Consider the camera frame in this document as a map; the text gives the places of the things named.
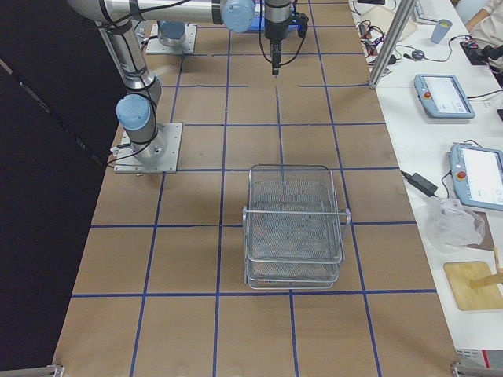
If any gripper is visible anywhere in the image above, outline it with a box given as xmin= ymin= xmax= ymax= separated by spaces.
xmin=270 ymin=40 xmax=282 ymax=75

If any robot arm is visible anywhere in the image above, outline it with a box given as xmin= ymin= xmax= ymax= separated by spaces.
xmin=69 ymin=1 xmax=256 ymax=167
xmin=157 ymin=20 xmax=186 ymax=46

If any blue plastic tray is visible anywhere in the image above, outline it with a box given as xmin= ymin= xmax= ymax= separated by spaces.
xmin=247 ymin=1 xmax=306 ymax=33

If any round grey puck device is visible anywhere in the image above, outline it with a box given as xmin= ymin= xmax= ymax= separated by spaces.
xmin=410 ymin=49 xmax=425 ymax=60

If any far teach pendant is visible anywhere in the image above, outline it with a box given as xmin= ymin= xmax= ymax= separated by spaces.
xmin=413 ymin=74 xmax=475 ymax=119

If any teach pendant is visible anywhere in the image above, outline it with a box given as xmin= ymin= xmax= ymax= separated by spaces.
xmin=413 ymin=74 xmax=475 ymax=119
xmin=449 ymin=143 xmax=502 ymax=211

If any blue grey cup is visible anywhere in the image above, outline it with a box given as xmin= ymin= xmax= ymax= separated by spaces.
xmin=430 ymin=19 xmax=452 ymax=44

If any black power adapter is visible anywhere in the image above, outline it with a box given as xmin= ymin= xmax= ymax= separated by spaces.
xmin=406 ymin=173 xmax=438 ymax=197

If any small black control box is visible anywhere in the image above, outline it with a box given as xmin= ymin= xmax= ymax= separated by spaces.
xmin=460 ymin=39 xmax=502 ymax=65

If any near teach pendant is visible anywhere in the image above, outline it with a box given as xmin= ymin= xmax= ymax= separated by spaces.
xmin=449 ymin=143 xmax=502 ymax=211

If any clear plastic bag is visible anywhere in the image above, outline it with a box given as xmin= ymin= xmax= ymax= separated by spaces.
xmin=419 ymin=197 xmax=486 ymax=252

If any wooden board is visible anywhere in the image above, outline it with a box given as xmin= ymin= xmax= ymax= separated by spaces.
xmin=443 ymin=261 xmax=502 ymax=311

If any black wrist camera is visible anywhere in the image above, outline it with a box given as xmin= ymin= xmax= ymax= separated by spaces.
xmin=295 ymin=13 xmax=309 ymax=38

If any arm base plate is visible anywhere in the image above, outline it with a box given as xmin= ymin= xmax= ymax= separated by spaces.
xmin=146 ymin=21 xmax=197 ymax=55
xmin=112 ymin=123 xmax=183 ymax=174

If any aluminium frame post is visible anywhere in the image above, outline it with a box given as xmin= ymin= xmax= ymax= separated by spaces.
xmin=368 ymin=0 xmax=416 ymax=89

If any wire mesh shelf rack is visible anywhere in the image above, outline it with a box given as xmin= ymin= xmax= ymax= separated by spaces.
xmin=242 ymin=164 xmax=351 ymax=290

